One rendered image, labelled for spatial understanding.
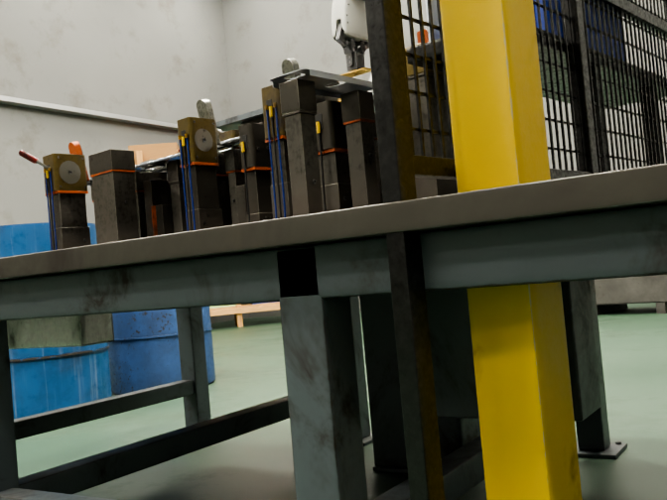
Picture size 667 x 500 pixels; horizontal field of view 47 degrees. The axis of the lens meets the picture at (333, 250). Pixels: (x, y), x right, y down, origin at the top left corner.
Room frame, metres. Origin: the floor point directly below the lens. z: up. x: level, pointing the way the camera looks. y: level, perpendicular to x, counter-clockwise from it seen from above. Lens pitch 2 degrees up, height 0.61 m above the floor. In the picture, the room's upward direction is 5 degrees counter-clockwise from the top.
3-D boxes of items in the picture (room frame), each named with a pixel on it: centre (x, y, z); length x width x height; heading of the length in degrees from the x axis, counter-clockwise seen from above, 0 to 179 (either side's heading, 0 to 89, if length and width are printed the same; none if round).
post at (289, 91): (1.48, 0.04, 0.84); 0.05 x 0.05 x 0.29; 49
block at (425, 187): (1.59, -0.21, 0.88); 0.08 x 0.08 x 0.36; 49
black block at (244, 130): (1.86, 0.18, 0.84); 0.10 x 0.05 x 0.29; 139
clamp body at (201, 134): (1.99, 0.34, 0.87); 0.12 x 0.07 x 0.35; 139
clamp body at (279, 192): (1.74, 0.09, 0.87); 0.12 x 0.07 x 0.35; 139
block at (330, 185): (1.66, -0.01, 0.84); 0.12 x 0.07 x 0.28; 139
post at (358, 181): (1.61, -0.08, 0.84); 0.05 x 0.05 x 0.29; 49
